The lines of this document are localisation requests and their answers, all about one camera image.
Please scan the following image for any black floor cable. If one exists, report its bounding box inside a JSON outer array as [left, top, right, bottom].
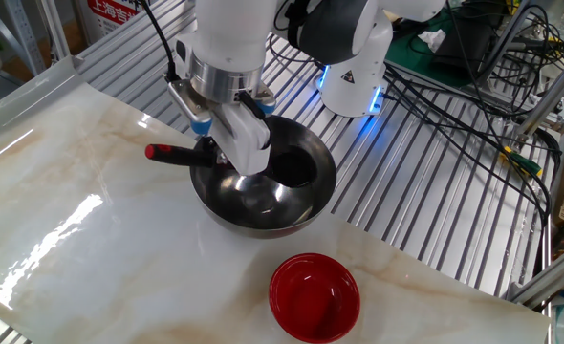
[[384, 64, 553, 226]]

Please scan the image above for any grey perforated shelf upright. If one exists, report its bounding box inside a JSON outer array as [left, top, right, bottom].
[[0, 0, 47, 77]]

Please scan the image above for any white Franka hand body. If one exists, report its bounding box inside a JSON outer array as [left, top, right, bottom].
[[174, 35, 272, 177]]

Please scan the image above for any black box device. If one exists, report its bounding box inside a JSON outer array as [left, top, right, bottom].
[[429, 16, 501, 73]]

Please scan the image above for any aluminium frame beam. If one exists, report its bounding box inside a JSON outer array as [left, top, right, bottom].
[[515, 42, 564, 140], [506, 238, 564, 307]]

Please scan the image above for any silver camera with blue caps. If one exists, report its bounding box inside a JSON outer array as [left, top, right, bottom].
[[166, 78, 277, 137]]

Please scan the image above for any white metal post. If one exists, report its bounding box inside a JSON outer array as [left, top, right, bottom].
[[37, 0, 73, 61]]

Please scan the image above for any green cutting mat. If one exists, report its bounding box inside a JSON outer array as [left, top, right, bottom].
[[384, 9, 503, 90]]

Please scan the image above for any glossy marble pattern mat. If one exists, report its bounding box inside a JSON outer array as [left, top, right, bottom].
[[0, 55, 551, 344]]

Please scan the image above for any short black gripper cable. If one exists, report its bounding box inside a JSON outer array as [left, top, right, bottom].
[[237, 90, 271, 126]]

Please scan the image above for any green and yellow screwdriver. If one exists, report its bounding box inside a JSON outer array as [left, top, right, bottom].
[[499, 145, 544, 177]]

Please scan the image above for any large stainless steel bowl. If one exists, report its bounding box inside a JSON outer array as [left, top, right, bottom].
[[189, 115, 338, 240]]

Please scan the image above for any black ladle with red-tipped handle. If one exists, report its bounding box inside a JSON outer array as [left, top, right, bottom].
[[144, 141, 319, 188]]

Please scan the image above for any small red bowl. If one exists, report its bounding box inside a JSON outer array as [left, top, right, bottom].
[[268, 252, 361, 344]]

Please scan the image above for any crumpled white paper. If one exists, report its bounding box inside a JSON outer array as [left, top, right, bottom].
[[416, 28, 448, 54]]

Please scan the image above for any long black camera cable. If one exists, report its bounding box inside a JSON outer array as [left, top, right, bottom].
[[136, 0, 181, 82]]

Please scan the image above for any red and white sign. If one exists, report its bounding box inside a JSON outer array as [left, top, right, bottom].
[[78, 0, 152, 42]]

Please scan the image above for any black strap on forearm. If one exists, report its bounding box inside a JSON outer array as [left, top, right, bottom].
[[286, 0, 312, 48]]

